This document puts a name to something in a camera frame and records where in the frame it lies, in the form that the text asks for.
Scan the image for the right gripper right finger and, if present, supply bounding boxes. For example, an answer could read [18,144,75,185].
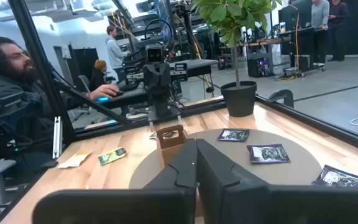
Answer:
[196,139,358,224]

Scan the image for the grey background table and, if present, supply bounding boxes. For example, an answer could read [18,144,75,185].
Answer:
[168,58,219,79]

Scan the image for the person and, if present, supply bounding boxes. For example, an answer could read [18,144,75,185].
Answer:
[0,36,121,175]
[88,58,108,93]
[310,0,331,65]
[327,0,350,62]
[105,24,130,83]

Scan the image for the wooden tea organizer box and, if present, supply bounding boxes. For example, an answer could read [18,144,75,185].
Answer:
[155,124,188,167]

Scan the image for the black computer tower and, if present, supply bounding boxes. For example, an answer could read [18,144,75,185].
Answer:
[246,55,275,78]

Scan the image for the potted green plant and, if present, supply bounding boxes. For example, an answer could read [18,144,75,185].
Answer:
[192,0,284,118]

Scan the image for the round grey mat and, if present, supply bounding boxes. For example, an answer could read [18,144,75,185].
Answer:
[129,128,323,190]

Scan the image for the black computer mouse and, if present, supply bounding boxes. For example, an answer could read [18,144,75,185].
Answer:
[95,89,124,103]

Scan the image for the silver metal bracket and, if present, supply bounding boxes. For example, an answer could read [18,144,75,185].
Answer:
[52,116,63,160]

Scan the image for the dark purple tea packet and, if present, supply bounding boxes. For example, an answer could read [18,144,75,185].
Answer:
[311,164,358,189]
[246,143,291,165]
[217,128,250,143]

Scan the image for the black desk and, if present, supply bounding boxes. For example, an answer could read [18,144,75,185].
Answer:
[96,83,150,110]

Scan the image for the background workbench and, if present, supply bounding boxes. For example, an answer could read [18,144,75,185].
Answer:
[221,26,328,78]

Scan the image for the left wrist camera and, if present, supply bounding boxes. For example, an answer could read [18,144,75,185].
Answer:
[144,43,164,65]

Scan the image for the yellow green tea packet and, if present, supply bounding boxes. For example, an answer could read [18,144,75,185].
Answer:
[149,130,177,140]
[97,147,127,166]

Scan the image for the orange white tea packet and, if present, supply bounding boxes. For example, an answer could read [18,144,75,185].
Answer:
[57,151,92,169]

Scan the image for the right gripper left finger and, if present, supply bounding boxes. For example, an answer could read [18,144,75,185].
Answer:
[32,139,198,224]

